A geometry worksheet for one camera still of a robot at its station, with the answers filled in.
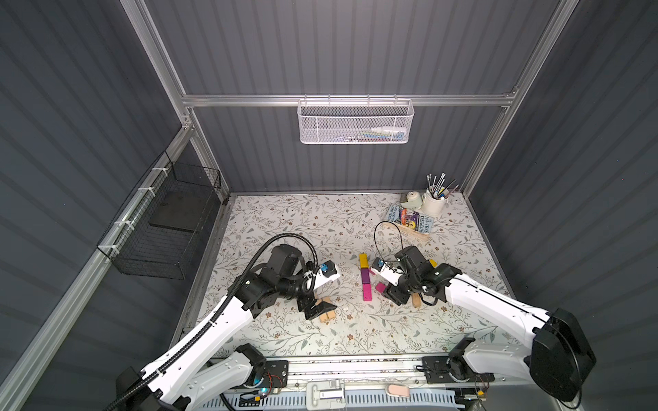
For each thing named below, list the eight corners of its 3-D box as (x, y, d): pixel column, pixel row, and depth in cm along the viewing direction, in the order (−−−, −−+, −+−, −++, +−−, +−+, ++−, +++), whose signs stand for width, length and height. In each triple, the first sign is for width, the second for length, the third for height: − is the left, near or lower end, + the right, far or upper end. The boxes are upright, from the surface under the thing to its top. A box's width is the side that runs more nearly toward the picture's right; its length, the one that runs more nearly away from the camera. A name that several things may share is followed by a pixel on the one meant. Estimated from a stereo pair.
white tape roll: (404, 213, 115) (408, 200, 108) (400, 205, 118) (404, 193, 111) (418, 210, 115) (423, 198, 109) (414, 202, 119) (418, 190, 112)
